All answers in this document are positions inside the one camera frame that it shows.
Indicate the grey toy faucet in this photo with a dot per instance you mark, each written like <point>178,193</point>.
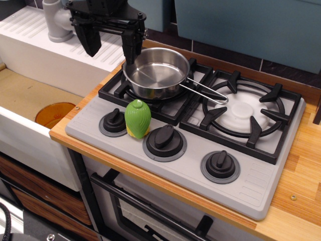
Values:
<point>58,22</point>

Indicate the black middle stove knob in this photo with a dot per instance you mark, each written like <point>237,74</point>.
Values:
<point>165,144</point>

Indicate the black right burner grate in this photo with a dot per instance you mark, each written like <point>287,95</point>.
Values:
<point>259,120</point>

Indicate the black left burner grate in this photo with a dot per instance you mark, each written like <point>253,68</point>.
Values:
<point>171,110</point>

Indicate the wooden drawer fronts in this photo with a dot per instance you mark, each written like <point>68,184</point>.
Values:
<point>51,201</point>

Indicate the black stove knob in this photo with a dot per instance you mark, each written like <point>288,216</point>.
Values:
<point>113,124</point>
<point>165,144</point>
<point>220,167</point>

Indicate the green toy corncob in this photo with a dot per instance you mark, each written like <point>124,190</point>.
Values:
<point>137,118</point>

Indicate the grey toy stove top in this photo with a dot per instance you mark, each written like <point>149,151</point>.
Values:
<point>250,194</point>

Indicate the toy oven door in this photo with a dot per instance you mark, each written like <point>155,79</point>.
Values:
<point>140,212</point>

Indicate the white toy sink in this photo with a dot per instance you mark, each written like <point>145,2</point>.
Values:
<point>36,72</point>

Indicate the orange plastic drain disc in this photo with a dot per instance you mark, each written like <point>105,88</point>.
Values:
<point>50,115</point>

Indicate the black left stove knob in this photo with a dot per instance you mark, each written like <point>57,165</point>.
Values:
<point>113,124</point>

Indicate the stainless steel pan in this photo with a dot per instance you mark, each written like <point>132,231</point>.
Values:
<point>161,73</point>

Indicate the black burner grate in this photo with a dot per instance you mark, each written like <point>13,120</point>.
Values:
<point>259,120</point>
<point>171,110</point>

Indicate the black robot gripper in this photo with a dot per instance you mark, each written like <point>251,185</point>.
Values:
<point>116,17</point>

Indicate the black right stove knob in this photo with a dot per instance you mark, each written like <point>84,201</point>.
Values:
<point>220,167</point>

